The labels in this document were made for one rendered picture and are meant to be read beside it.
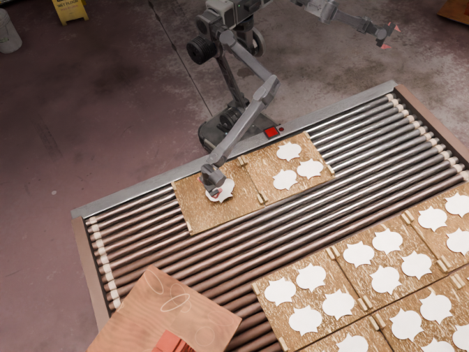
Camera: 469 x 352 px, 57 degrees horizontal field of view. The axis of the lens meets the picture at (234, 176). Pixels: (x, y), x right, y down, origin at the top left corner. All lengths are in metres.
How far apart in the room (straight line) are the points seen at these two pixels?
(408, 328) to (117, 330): 1.24
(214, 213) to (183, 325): 0.61
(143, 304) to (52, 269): 1.59
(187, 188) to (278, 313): 0.82
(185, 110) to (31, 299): 1.99
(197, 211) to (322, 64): 2.50
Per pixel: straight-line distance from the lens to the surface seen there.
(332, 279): 2.10
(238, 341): 2.03
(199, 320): 1.94
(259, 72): 2.15
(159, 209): 2.35
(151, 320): 1.99
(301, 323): 2.01
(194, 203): 2.31
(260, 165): 2.40
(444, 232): 2.33
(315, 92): 4.10
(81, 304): 3.31
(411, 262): 2.19
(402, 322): 2.08
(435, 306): 2.15
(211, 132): 3.50
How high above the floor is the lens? 2.88
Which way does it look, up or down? 55 degrees down
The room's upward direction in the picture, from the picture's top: 9 degrees counter-clockwise
